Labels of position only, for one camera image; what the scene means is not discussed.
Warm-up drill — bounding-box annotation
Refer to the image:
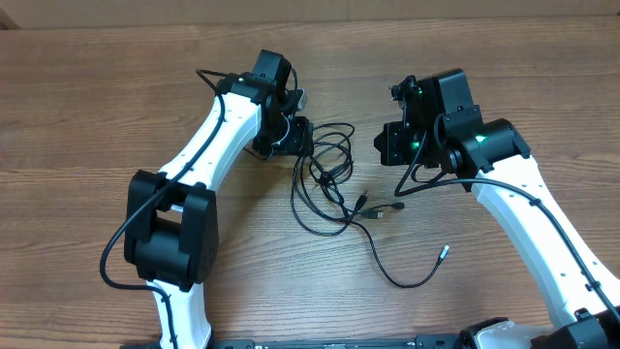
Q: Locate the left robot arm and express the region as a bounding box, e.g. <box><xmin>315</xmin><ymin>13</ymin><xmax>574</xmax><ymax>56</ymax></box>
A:
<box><xmin>123</xmin><ymin>49</ymin><xmax>313</xmax><ymax>348</ymax></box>

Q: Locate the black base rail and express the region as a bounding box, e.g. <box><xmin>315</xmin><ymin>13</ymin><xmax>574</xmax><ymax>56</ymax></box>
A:
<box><xmin>120</xmin><ymin>317</ymin><xmax>548</xmax><ymax>349</ymax></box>

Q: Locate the black cable silver plug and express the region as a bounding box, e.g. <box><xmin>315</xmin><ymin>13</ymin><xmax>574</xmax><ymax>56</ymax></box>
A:
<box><xmin>309</xmin><ymin>122</ymin><xmax>450</xmax><ymax>290</ymax></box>

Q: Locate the black usb cable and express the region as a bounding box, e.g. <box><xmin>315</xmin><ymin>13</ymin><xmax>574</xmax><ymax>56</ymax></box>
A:
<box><xmin>289</xmin><ymin>128</ymin><xmax>387</xmax><ymax>238</ymax></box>

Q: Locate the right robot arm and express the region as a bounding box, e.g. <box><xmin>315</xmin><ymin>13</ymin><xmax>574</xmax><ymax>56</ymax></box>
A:
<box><xmin>374</xmin><ymin>69</ymin><xmax>619</xmax><ymax>348</ymax></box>

